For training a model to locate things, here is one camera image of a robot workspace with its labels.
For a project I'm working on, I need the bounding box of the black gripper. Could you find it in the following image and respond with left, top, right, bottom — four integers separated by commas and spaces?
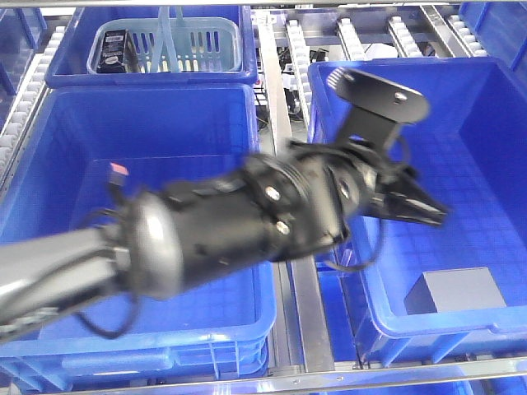
289, 141, 449, 226

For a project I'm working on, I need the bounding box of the gray square base block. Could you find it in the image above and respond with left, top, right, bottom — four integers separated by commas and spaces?
404, 267, 507, 315

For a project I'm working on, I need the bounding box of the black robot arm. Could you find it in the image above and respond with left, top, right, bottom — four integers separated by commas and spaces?
1, 141, 447, 342

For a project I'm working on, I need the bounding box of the large blue target bin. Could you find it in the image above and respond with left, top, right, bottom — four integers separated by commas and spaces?
332, 58, 526, 366

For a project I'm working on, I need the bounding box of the blue bin left front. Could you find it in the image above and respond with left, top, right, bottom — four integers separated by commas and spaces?
0, 83, 277, 392

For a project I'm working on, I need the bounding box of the blue bin holding basket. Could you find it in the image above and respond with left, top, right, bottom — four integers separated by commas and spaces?
45, 6, 258, 89

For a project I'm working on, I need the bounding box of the steel shelf rack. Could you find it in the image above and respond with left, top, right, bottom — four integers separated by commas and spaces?
0, 0, 527, 395

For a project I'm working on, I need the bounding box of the light blue plastic basket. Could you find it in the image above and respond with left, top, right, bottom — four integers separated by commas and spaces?
86, 7, 242, 74

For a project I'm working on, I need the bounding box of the black box in basket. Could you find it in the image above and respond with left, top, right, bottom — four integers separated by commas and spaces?
96, 30, 127, 73

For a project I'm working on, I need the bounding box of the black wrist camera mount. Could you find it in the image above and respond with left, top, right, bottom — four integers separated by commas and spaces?
327, 67, 430, 153

